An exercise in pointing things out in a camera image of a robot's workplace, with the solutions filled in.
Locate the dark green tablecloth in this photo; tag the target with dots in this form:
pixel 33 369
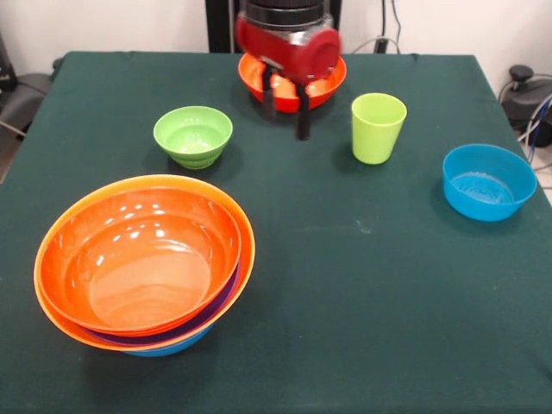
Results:
pixel 388 345

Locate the purple plastic bowl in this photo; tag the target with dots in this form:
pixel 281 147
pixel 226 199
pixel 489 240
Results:
pixel 224 297

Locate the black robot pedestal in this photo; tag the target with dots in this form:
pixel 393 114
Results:
pixel 222 26

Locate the large orange plastic bowl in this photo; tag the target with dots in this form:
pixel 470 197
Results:
pixel 248 250

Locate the red plastic bowl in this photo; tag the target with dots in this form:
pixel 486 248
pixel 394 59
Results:
pixel 142 267
pixel 319 88

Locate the medium blue plastic bowl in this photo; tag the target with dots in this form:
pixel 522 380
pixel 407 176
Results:
pixel 172 347

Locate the small blue plastic bowl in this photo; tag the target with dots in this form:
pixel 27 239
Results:
pixel 487 190

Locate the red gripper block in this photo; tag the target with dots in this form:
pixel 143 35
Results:
pixel 284 49

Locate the green plastic bowl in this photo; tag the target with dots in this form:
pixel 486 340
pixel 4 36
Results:
pixel 192 138

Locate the green plastic cup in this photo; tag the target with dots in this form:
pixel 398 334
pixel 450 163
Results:
pixel 377 133

